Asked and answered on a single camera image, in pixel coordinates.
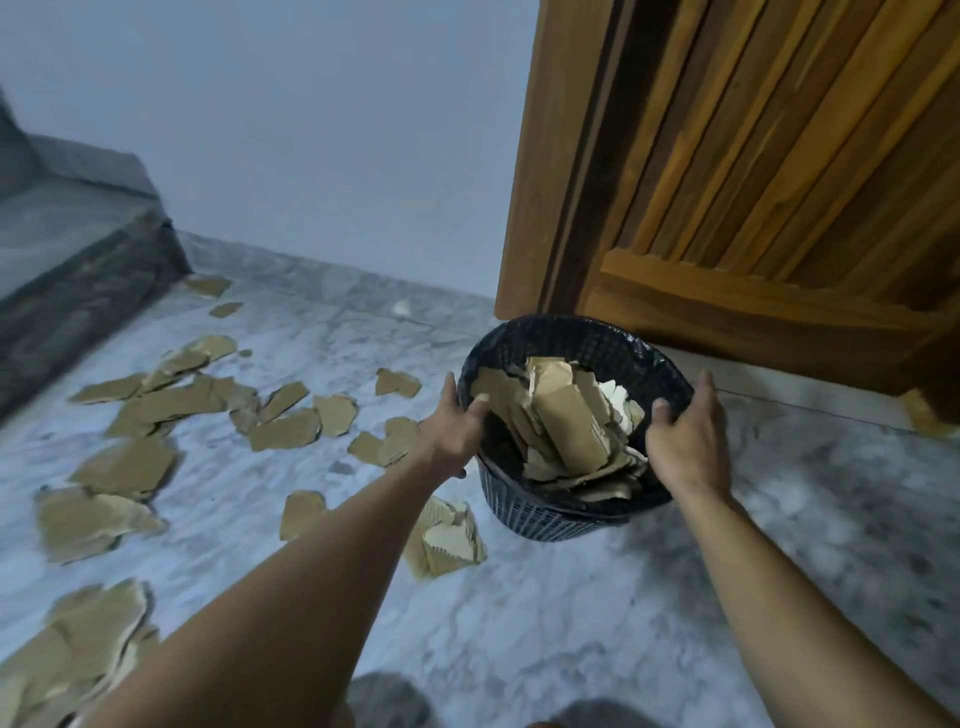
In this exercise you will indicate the person's right hand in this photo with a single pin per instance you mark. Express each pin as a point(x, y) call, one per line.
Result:
point(690, 454)

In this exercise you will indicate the person's left hand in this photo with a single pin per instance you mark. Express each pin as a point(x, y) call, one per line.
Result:
point(446, 442)

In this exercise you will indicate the person's left thumb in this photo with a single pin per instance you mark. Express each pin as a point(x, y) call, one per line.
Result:
point(478, 414)

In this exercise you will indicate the person's right thumb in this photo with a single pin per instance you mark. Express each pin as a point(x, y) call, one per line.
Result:
point(661, 418)

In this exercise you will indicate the black mesh waste basket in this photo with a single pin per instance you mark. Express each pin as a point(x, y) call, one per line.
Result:
point(551, 521)

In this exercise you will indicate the person's right forearm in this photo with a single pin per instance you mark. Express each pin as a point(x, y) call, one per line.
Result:
point(787, 607)

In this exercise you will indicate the person's left forearm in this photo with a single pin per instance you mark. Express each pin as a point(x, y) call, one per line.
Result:
point(285, 600)

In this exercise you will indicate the heap of cardboard pieces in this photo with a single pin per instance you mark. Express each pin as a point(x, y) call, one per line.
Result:
point(574, 435)

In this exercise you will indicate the small white paper bit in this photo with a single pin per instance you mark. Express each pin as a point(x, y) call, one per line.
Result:
point(402, 307)

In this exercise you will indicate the single brown cardboard fragment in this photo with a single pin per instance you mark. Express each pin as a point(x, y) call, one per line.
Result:
point(928, 416)

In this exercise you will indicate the brown wooden door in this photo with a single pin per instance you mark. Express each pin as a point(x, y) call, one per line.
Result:
point(787, 172)

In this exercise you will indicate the person's right leg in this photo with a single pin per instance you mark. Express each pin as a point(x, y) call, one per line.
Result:
point(607, 715)

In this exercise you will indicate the person's leg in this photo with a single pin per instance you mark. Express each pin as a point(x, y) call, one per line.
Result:
point(607, 715)
point(386, 703)

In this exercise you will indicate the person's left leg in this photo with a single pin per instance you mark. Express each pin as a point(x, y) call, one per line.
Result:
point(386, 703)

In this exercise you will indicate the scattered torn cardboard scraps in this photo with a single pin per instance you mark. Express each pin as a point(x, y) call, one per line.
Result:
point(135, 465)

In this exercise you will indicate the grey stone step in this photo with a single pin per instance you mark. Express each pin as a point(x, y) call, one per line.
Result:
point(67, 255)

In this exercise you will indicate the brown wooden door frame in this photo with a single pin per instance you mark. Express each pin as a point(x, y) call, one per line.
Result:
point(540, 157)

